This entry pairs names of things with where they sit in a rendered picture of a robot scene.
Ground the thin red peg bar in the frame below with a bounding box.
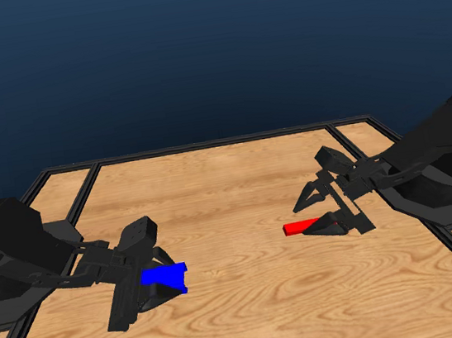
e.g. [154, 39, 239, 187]
[282, 214, 340, 238]

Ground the black table frame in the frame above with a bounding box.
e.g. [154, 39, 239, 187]
[0, 103, 452, 338]

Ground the blue hollow socket block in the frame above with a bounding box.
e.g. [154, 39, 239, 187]
[138, 261, 192, 301]

